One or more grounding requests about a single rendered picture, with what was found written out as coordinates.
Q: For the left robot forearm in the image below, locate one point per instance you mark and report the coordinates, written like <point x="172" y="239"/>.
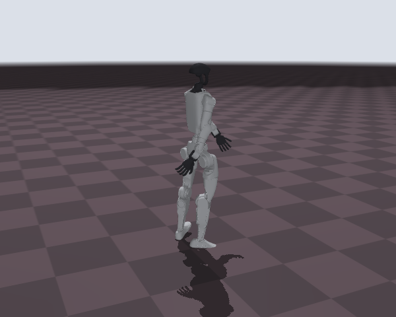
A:
<point x="214" y="131"/>

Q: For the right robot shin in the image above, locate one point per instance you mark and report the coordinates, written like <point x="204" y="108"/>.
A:
<point x="202" y="217"/>

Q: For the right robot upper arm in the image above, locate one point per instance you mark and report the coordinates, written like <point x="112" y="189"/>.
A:
<point x="208" y="103"/>

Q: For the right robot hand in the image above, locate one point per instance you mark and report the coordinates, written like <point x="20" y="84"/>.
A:
<point x="187" y="165"/>

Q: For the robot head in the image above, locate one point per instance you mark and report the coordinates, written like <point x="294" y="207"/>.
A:
<point x="198" y="69"/>

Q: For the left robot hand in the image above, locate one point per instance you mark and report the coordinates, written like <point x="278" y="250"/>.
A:
<point x="220" y="140"/>

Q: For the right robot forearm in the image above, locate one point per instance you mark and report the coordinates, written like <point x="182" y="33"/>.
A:
<point x="201" y="140"/>

